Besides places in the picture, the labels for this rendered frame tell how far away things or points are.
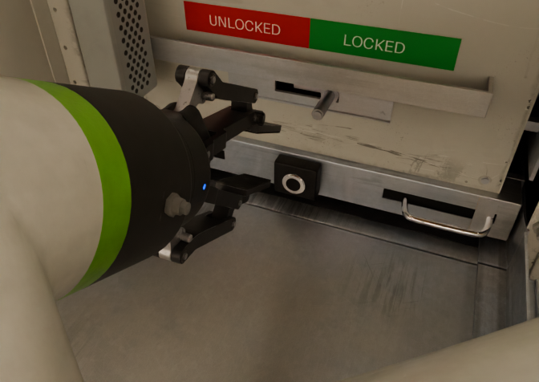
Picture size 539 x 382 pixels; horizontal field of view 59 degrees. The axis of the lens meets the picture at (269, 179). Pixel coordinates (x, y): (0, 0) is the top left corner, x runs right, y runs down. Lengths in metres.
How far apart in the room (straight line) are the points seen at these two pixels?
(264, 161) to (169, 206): 0.45
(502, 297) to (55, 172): 0.53
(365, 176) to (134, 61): 0.31
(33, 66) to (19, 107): 0.56
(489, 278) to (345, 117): 0.26
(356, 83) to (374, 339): 0.27
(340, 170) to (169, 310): 0.27
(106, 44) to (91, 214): 0.40
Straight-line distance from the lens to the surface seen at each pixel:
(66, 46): 0.71
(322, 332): 0.54
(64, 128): 0.18
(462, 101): 0.52
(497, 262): 0.65
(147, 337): 0.55
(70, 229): 0.17
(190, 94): 0.31
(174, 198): 0.22
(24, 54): 0.73
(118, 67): 0.57
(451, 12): 0.53
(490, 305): 0.60
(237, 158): 0.68
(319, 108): 0.54
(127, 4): 0.57
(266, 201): 0.68
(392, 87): 0.52
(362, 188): 0.64
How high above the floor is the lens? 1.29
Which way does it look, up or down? 38 degrees down
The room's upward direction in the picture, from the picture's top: straight up
